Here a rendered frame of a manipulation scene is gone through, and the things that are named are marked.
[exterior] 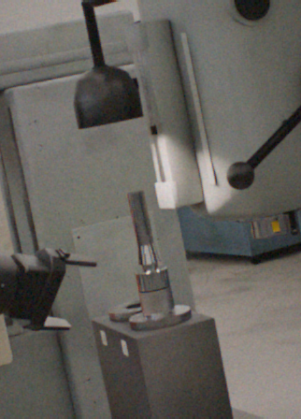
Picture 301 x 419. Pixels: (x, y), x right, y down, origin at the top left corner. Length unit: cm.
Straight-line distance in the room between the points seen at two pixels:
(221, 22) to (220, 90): 7
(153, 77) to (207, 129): 8
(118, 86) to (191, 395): 56
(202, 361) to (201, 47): 53
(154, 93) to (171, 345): 45
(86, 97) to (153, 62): 11
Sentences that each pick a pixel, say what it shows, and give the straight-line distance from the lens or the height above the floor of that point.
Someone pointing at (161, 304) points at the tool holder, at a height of 118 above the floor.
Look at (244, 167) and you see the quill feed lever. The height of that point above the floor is 138.
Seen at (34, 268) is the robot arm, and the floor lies 126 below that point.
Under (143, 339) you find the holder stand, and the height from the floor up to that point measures 114.
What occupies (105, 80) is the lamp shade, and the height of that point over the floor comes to 149.
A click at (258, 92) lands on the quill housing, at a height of 145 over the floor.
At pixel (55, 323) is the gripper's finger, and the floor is 117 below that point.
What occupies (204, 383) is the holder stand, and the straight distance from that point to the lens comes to 164.
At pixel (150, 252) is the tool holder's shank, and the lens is 164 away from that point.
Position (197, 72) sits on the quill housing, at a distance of 128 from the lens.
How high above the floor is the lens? 148
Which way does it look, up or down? 6 degrees down
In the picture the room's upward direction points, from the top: 11 degrees counter-clockwise
